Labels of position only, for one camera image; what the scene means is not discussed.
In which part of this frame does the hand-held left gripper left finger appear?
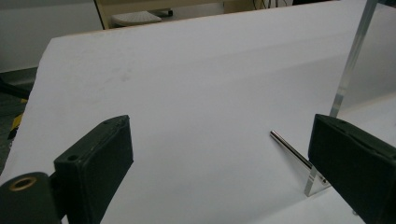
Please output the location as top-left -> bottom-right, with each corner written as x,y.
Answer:
52,114 -> 134,224

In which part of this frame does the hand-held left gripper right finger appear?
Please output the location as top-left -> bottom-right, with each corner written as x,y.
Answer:
307,113 -> 396,224

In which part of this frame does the long silver metal pin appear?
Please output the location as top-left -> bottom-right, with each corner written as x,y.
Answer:
269,129 -> 329,185

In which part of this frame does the clear acrylic photo frame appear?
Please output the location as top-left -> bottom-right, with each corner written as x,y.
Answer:
304,0 -> 396,198

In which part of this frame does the yellow and black floor object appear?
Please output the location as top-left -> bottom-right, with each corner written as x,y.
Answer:
7,98 -> 30,141

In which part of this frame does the beige wooden furniture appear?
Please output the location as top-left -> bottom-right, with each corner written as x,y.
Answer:
92,0 -> 257,31

